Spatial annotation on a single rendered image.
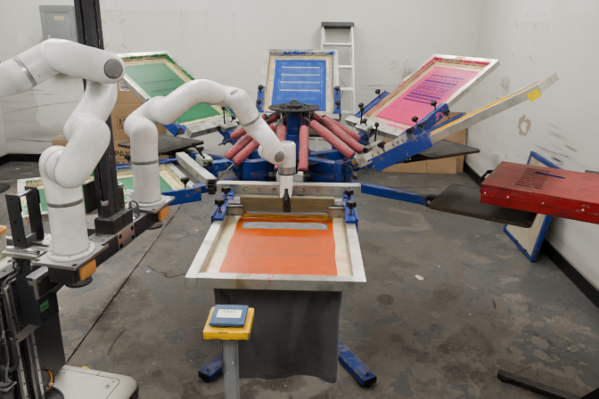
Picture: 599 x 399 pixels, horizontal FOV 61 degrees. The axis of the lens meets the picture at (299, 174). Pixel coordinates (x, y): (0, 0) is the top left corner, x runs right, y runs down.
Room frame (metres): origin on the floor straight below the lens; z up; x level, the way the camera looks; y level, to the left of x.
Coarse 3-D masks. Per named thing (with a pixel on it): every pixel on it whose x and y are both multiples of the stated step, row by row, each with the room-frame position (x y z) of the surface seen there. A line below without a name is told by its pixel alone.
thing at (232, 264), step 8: (240, 224) 1.99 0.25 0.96; (240, 232) 1.91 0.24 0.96; (248, 232) 1.91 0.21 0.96; (256, 232) 1.91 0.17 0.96; (264, 232) 1.91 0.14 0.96; (272, 232) 1.91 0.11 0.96; (280, 232) 1.91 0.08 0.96; (232, 240) 1.83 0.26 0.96; (240, 240) 1.83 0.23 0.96; (232, 248) 1.76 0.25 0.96; (240, 248) 1.76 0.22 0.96; (232, 256) 1.69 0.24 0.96; (224, 264) 1.63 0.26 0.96; (232, 264) 1.63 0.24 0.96; (240, 264) 1.63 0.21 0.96; (248, 264) 1.64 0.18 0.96; (256, 264) 1.64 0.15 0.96; (264, 264) 1.64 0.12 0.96; (272, 264) 1.64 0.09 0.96; (224, 272) 1.57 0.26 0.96; (232, 272) 1.57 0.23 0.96; (240, 272) 1.57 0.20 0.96; (248, 272) 1.58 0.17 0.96; (256, 272) 1.58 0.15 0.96; (264, 272) 1.58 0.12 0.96; (272, 272) 1.58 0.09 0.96
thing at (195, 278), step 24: (216, 240) 1.80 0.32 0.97; (192, 264) 1.56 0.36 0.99; (360, 264) 1.57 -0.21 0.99; (216, 288) 1.47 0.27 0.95; (240, 288) 1.46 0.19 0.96; (264, 288) 1.46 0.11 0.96; (288, 288) 1.46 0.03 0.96; (312, 288) 1.46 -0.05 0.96; (336, 288) 1.46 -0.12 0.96; (360, 288) 1.45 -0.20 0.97
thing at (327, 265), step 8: (328, 224) 2.00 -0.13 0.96; (288, 232) 1.91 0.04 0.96; (296, 232) 1.91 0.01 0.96; (304, 232) 1.92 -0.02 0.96; (312, 232) 1.92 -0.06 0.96; (320, 232) 1.92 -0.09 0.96; (328, 232) 1.92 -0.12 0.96; (328, 240) 1.84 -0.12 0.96; (328, 248) 1.77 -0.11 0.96; (328, 256) 1.70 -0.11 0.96; (280, 264) 1.64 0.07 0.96; (288, 264) 1.64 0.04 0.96; (296, 264) 1.64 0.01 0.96; (304, 264) 1.64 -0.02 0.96; (312, 264) 1.64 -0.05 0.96; (320, 264) 1.64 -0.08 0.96; (328, 264) 1.64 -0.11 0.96; (280, 272) 1.58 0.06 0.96; (288, 272) 1.58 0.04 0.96; (296, 272) 1.58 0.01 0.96; (304, 272) 1.58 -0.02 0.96; (312, 272) 1.58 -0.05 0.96; (320, 272) 1.58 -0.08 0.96; (328, 272) 1.58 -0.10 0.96; (336, 272) 1.58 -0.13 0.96
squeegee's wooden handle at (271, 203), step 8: (240, 200) 2.05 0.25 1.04; (248, 200) 2.05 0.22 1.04; (256, 200) 2.05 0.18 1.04; (264, 200) 2.05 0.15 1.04; (272, 200) 2.05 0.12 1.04; (280, 200) 2.05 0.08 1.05; (296, 200) 2.05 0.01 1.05; (304, 200) 2.05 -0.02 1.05; (312, 200) 2.04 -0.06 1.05; (320, 200) 2.04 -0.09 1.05; (328, 200) 2.04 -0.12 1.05; (248, 208) 2.05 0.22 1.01; (256, 208) 2.05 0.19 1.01; (264, 208) 2.05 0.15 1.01; (272, 208) 2.05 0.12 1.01; (280, 208) 2.05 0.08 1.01; (296, 208) 2.05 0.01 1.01; (304, 208) 2.05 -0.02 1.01; (312, 208) 2.04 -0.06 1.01; (320, 208) 2.04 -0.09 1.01
